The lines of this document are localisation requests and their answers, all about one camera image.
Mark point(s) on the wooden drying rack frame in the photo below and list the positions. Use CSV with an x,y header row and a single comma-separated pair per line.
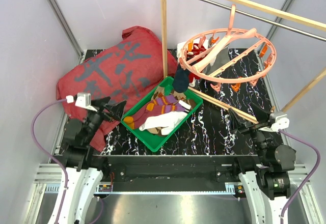
x,y
231,35

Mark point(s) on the white sock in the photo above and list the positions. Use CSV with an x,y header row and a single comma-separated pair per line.
x,y
163,124

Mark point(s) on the red christmas sock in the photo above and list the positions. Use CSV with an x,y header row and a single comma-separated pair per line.
x,y
196,50

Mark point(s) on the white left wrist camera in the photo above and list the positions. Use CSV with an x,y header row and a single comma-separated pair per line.
x,y
83,100

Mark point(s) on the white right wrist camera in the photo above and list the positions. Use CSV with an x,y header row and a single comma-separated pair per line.
x,y
277,121

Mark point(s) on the purple striped sock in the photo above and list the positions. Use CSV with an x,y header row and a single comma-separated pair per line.
x,y
160,103
136,120

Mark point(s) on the metal hanging rod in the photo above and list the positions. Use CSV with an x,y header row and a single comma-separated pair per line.
x,y
273,23

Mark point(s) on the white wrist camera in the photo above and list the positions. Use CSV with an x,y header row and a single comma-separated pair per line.
x,y
83,100
277,121

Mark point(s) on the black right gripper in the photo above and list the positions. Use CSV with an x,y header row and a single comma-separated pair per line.
x,y
236,121

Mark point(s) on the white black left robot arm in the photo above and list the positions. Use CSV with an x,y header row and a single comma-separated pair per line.
x,y
81,171

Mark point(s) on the green plastic tray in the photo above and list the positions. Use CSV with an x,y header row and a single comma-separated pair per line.
x,y
153,141

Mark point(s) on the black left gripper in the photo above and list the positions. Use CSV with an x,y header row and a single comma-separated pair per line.
x,y
116,109

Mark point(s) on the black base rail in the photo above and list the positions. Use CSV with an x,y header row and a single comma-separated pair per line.
x,y
170,174

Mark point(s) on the grey sock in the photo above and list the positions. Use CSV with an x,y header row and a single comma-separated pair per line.
x,y
221,59

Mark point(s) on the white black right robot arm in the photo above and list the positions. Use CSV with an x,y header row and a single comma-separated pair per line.
x,y
266,183

